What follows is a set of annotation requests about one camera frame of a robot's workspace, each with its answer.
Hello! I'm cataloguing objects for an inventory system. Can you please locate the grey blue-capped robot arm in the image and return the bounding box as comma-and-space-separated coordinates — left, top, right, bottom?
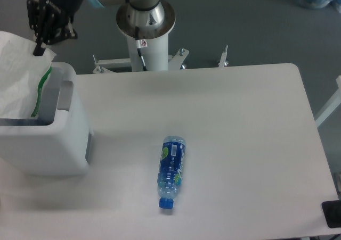
27, 0, 166, 56

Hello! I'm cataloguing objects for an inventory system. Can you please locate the white plastic bag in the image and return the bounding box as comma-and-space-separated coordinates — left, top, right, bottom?
1, 31, 56, 119

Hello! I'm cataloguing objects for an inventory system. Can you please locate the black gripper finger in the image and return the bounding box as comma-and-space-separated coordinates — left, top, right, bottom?
42, 16, 78, 45
27, 0, 55, 56

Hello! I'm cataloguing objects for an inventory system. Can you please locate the blue-capped plastic bottle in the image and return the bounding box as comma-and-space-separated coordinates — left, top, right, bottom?
157, 136, 186, 210

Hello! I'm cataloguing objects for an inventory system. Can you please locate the white trash can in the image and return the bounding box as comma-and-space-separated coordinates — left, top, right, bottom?
1, 62, 94, 176

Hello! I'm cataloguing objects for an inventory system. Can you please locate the black device at table edge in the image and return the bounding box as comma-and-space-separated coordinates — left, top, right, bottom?
321, 200, 341, 228

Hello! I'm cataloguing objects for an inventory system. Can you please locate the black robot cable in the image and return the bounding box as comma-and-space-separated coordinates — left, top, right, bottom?
134, 26, 148, 72

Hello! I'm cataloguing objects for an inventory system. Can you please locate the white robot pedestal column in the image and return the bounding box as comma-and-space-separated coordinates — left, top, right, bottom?
126, 34, 168, 72

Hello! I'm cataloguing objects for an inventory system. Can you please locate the white metal base frame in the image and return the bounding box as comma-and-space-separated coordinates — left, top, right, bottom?
92, 45, 229, 74

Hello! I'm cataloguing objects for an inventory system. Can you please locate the white frame at right edge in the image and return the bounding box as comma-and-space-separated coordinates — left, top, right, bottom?
314, 76, 340, 128

